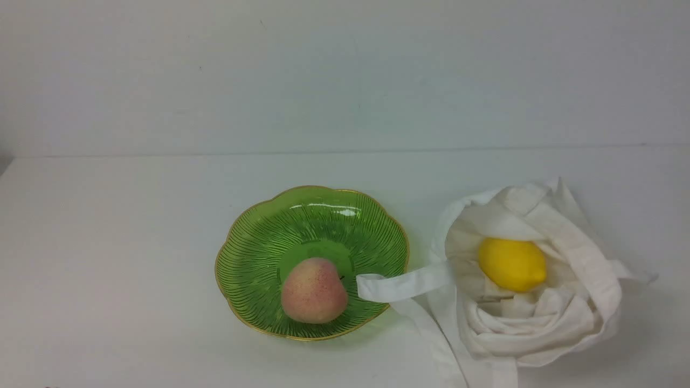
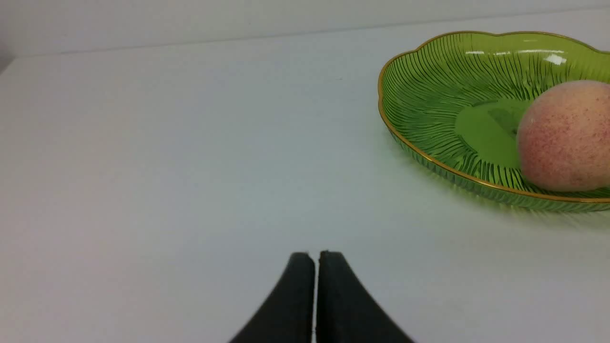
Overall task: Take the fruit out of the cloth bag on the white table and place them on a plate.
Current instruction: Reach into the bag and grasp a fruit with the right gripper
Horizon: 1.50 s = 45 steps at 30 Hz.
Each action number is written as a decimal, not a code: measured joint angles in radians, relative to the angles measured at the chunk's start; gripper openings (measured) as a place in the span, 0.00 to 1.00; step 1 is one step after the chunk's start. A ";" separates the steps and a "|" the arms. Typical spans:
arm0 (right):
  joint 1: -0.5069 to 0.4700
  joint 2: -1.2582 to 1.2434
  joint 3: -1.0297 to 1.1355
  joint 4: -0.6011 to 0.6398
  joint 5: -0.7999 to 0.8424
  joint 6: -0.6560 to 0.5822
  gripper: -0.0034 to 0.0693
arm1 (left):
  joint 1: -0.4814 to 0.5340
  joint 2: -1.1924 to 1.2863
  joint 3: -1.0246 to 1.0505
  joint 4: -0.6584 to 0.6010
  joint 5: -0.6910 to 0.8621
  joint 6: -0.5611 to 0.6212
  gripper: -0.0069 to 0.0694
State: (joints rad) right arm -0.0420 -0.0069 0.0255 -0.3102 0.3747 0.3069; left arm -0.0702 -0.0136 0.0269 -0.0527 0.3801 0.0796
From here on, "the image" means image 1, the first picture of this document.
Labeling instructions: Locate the yellow lemon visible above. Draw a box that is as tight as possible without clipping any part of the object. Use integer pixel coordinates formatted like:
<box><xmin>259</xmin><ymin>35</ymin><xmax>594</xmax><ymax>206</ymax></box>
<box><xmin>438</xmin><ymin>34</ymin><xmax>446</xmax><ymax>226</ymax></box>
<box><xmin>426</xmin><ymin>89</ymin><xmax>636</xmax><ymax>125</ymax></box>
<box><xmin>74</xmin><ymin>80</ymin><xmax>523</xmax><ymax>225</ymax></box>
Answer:
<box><xmin>478</xmin><ymin>238</ymin><xmax>547</xmax><ymax>293</ymax></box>

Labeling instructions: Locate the pink peach fruit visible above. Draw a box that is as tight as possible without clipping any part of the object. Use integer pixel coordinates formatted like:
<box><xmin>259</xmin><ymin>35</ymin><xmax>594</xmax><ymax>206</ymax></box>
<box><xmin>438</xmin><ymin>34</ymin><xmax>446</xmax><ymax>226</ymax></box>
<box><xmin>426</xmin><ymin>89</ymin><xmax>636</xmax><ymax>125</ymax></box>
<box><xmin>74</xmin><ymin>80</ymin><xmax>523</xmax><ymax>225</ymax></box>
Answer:
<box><xmin>281</xmin><ymin>257</ymin><xmax>348</xmax><ymax>324</ymax></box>

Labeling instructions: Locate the white cloth bag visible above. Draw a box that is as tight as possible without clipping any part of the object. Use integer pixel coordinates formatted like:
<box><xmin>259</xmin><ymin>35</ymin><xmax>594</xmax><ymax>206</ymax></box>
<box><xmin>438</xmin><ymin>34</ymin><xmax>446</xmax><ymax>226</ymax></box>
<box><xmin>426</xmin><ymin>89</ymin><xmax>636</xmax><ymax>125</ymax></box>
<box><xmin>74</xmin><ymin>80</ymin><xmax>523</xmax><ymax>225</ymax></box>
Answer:
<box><xmin>356</xmin><ymin>179</ymin><xmax>656</xmax><ymax>387</ymax></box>

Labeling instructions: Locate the green ribbed glass bowl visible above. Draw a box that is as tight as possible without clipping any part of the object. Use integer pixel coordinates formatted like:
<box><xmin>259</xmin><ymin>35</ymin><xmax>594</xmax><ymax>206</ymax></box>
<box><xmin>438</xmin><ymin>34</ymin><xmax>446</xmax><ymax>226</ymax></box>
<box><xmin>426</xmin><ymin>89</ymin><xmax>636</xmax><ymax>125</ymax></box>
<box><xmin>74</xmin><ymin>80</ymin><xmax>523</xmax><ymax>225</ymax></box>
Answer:
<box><xmin>215</xmin><ymin>186</ymin><xmax>411</xmax><ymax>342</ymax></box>

